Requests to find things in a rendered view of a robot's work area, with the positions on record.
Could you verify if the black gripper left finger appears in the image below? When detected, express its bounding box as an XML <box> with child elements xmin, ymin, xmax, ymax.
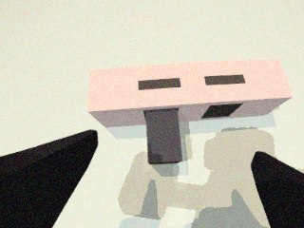
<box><xmin>0</xmin><ymin>129</ymin><xmax>99</xmax><ymax>228</ymax></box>

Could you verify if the black two-prong plug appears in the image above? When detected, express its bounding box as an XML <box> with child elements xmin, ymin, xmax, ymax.
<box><xmin>145</xmin><ymin>109</ymin><xmax>182</xmax><ymax>164</ymax></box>

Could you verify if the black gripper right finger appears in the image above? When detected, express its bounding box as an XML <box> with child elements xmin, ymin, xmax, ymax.
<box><xmin>251</xmin><ymin>151</ymin><xmax>304</xmax><ymax>228</ymax></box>

